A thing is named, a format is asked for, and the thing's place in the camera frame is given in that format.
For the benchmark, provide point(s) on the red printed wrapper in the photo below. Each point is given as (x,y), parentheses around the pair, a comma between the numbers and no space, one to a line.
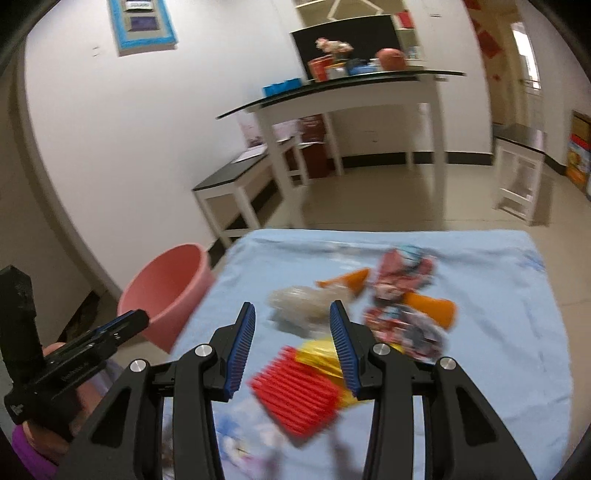
(397,277)
(406,332)

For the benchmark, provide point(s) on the red tin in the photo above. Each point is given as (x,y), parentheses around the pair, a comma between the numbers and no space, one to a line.
(319,69)

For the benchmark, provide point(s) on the flower bouquet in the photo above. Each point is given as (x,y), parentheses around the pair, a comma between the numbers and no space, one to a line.
(332,46)

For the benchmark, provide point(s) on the red paper wall decoration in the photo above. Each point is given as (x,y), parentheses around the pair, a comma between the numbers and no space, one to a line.
(489,44)

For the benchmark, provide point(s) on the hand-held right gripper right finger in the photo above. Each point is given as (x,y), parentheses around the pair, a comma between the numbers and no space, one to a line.
(341,350)

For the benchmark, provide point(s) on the light blue floral blanket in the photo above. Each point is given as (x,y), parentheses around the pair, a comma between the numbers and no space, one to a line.
(485,323)

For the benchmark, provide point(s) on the clear printed plastic bag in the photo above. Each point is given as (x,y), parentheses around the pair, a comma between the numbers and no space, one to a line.
(251,129)

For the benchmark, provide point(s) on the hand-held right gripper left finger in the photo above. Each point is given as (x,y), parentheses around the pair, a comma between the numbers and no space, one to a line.
(240,350)

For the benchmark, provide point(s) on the white and orange cup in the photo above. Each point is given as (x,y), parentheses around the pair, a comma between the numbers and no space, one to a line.
(336,73)

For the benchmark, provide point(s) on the person's left forearm purple sleeve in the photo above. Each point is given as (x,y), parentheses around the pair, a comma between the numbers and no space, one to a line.
(32,464)

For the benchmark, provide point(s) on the white wall shelf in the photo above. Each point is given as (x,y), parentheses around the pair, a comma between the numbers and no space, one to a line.
(314,9)

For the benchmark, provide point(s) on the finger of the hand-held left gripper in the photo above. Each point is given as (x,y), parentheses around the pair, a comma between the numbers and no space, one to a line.
(115,322)
(136,323)

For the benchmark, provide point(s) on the white bench with black top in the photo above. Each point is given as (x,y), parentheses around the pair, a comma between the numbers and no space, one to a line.
(226,175)

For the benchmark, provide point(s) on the white table with glass top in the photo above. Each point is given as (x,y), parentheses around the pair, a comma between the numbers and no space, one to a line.
(346,94)

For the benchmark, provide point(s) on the printed cardboard box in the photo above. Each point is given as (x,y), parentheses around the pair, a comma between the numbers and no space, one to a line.
(579,152)

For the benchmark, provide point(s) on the white stool with dark seat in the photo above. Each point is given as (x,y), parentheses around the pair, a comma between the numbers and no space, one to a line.
(521,136)

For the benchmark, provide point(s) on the small red box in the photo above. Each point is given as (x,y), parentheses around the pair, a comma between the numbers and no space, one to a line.
(404,19)

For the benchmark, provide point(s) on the blue box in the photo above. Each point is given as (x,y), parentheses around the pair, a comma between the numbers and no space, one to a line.
(281,87)

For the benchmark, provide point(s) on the blue container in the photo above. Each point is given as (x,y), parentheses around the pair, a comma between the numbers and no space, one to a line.
(362,68)

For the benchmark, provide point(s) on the white paper sheet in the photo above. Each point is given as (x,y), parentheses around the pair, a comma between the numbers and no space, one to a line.
(249,153)

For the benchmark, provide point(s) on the yellow wrapper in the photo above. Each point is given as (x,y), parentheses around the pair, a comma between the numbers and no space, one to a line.
(318,355)

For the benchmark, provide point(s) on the pink plastic bucket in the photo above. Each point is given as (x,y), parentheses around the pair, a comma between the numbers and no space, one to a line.
(161,286)

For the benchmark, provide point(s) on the red round fruit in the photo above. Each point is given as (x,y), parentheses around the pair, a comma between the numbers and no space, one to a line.
(391,60)

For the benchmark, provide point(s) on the door with window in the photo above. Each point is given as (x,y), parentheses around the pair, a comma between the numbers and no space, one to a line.
(526,69)

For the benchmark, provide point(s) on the blue picture frame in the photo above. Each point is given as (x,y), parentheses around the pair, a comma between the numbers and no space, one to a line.
(122,44)

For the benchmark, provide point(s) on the red carton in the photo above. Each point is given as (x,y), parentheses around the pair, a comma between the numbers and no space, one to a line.
(316,152)

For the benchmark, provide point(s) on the person's left hand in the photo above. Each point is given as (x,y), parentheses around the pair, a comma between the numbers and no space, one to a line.
(46,443)

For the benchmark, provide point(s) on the black monitor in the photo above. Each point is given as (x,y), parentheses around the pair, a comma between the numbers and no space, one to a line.
(351,32)

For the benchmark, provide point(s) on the red ribbed packet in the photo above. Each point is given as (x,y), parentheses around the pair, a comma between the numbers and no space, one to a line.
(295,392)

